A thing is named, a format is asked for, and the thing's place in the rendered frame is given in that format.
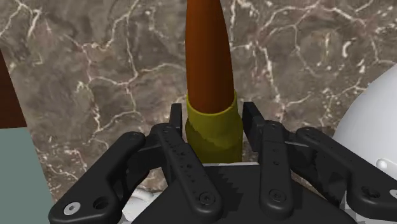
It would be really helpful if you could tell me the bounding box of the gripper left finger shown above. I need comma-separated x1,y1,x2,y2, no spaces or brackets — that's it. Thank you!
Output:
48,103,224,224

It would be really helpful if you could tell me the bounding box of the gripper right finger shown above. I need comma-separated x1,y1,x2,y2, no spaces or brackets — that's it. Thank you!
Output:
242,101,397,223

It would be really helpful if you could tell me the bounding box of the brown-handled tool with olive collar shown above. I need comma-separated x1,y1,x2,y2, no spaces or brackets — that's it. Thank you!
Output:
185,0,244,164

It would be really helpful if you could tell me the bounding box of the white rounded object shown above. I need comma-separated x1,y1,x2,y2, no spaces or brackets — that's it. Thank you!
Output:
332,63,397,187

